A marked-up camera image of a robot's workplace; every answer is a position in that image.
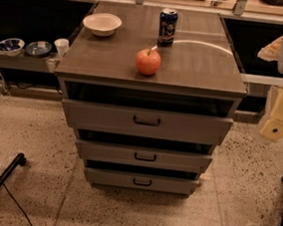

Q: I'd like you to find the grey bottom drawer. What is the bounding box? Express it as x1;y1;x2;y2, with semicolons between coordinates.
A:
84;167;199;195

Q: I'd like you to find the grey drawer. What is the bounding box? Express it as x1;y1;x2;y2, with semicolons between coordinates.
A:
62;99;233;145
84;167;199;195
76;139;212;173

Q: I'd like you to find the grey drawer cabinet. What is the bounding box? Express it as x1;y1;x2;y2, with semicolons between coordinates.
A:
43;0;256;204

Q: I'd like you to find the grey middle drawer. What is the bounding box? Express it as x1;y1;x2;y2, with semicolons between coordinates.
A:
76;139;212;173

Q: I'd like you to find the grey top drawer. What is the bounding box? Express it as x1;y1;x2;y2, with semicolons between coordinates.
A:
62;99;233;145

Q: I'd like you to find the red apple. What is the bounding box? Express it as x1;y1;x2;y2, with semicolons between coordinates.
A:
136;49;161;76

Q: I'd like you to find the blue soda can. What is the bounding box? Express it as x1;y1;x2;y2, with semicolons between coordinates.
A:
157;8;178;46

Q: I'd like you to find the white bowl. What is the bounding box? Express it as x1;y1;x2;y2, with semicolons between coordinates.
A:
83;13;123;37

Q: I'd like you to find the white paper cup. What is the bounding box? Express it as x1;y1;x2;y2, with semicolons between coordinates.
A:
54;38;69;58

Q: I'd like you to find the dark blue bowl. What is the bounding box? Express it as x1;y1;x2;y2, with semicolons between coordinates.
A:
25;41;52;58

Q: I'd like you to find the low grey shelf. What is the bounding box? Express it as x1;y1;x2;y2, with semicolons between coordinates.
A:
0;51;60;74

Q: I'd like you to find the blue patterned bowl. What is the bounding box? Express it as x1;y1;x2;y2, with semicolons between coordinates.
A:
0;38;25;57

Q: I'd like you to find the black floor cable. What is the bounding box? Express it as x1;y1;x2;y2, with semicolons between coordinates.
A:
0;141;44;226

